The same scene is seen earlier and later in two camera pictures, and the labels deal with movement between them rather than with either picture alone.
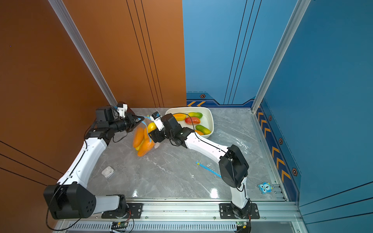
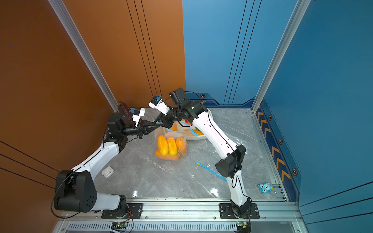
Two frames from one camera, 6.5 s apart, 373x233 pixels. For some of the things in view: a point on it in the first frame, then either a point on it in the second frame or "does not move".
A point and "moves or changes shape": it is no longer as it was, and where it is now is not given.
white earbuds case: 108,172 does not move
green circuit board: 118,225 does not move
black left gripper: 130,119 to 144,131
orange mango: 199,132 does not move
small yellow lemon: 151,126 moves or changes shape
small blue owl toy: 265,187 does not move
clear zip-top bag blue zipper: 142,142 to 170,145
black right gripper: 156,134 to 166,122
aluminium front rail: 190,217 does not move
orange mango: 145,146 to 181,146
